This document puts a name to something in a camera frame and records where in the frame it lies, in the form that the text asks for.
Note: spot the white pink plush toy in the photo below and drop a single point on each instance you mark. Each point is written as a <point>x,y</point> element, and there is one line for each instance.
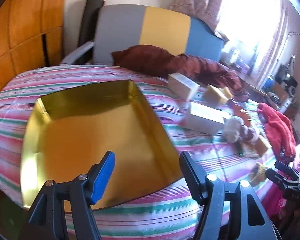
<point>233,130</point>

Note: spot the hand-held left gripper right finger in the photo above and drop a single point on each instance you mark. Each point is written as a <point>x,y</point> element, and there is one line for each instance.
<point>191,177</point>

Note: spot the maroon quilt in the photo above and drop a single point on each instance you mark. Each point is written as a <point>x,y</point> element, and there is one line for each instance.
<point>165,62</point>

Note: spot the wooden wardrobe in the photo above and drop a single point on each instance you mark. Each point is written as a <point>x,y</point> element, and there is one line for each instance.
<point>20,30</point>

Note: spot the striped bedsheet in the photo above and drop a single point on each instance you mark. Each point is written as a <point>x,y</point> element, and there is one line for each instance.
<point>152,213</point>

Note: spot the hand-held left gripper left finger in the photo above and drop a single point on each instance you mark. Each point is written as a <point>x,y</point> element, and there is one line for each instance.
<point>103,177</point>

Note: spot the small beige block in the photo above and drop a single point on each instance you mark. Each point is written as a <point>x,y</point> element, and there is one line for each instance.
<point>262,146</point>

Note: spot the white beige box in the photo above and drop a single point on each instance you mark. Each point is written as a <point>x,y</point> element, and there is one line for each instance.
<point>205,117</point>

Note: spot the blue container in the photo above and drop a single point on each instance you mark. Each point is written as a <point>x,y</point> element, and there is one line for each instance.
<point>268,82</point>

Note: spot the yellow woven basket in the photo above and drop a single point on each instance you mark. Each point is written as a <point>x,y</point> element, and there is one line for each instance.
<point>257,173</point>

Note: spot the gold tin tray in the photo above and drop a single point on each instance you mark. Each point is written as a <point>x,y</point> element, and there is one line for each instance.
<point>90,135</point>

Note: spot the red cloth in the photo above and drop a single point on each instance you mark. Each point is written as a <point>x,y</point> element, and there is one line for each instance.
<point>277,127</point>

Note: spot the large beige torn block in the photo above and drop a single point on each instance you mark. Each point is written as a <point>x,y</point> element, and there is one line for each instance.
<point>215,96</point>

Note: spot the cream printed box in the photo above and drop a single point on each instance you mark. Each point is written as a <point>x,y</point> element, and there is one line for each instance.
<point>182,85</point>

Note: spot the black device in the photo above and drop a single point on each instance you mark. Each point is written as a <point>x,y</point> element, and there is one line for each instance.
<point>288,78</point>

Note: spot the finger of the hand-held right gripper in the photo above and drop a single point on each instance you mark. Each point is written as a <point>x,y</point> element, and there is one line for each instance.
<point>286,168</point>
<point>275,178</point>

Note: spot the wooden desk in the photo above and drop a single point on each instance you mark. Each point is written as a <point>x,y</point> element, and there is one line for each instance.
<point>255,87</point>

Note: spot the black rolled mat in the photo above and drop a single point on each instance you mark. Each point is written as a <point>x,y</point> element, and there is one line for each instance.
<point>90,17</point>

